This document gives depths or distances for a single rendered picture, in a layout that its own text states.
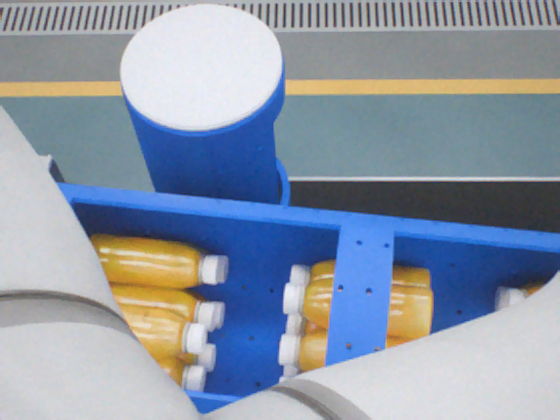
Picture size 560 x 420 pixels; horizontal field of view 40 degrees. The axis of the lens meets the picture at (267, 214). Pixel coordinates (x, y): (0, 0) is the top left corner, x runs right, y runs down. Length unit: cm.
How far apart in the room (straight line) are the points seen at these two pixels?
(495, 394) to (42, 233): 13
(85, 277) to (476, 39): 264
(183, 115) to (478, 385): 109
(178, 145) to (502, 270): 56
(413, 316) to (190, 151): 53
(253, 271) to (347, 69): 161
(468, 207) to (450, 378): 203
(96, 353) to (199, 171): 117
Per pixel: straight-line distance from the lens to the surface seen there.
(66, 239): 22
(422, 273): 102
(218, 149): 130
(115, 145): 256
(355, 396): 19
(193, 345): 99
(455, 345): 22
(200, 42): 137
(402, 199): 221
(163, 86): 131
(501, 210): 224
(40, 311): 19
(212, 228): 112
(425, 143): 251
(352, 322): 87
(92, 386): 18
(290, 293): 96
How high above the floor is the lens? 203
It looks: 60 degrees down
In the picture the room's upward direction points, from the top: 5 degrees counter-clockwise
